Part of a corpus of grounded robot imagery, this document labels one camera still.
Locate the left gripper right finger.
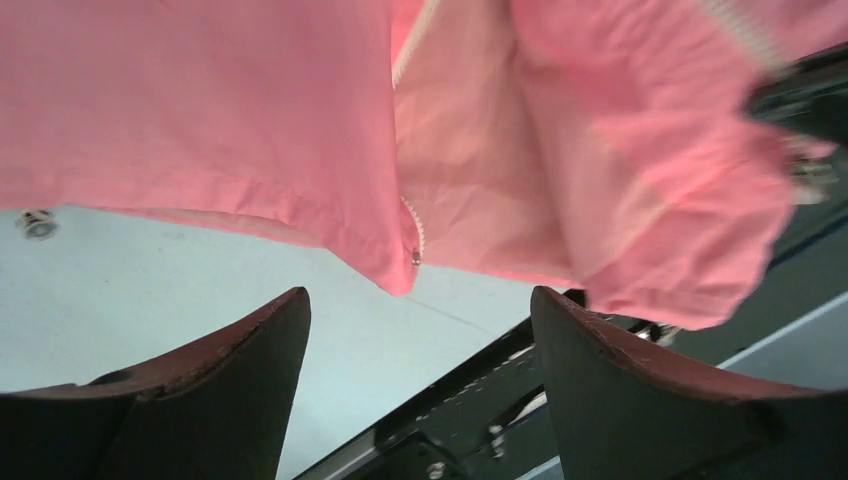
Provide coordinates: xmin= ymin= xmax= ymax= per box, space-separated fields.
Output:
xmin=530 ymin=287 xmax=847 ymax=479

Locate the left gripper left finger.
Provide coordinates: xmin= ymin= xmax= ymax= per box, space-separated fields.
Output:
xmin=1 ymin=287 xmax=311 ymax=479

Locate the pink zip-up jacket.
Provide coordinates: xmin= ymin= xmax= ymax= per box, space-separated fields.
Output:
xmin=1 ymin=1 xmax=847 ymax=330

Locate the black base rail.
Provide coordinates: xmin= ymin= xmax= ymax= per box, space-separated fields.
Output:
xmin=303 ymin=214 xmax=847 ymax=479

